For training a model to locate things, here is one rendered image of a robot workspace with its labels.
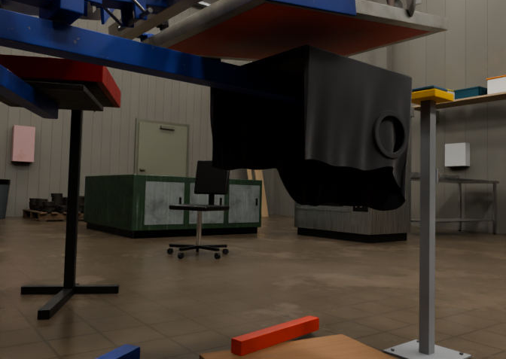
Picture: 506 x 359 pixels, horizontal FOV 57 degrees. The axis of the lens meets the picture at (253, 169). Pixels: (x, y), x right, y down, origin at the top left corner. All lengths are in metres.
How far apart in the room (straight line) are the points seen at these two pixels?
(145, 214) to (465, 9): 6.86
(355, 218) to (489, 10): 5.04
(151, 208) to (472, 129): 5.89
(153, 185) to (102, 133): 4.93
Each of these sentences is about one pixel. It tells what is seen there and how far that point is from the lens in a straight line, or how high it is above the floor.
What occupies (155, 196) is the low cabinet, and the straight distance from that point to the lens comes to 5.72.
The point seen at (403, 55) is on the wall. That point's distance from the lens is 10.27.
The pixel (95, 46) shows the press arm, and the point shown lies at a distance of 1.13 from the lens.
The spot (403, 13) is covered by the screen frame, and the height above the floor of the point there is 1.09.
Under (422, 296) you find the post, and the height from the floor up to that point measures 0.21.
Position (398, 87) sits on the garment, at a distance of 1.52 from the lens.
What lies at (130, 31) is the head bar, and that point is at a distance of 1.43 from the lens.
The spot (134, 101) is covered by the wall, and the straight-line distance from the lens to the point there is 10.85.
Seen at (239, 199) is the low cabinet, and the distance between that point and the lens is 6.36.
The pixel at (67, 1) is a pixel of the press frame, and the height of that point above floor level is 0.95.
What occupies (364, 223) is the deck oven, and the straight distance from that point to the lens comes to 5.81.
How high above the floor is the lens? 0.57
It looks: 3 degrees up
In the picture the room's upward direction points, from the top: 1 degrees clockwise
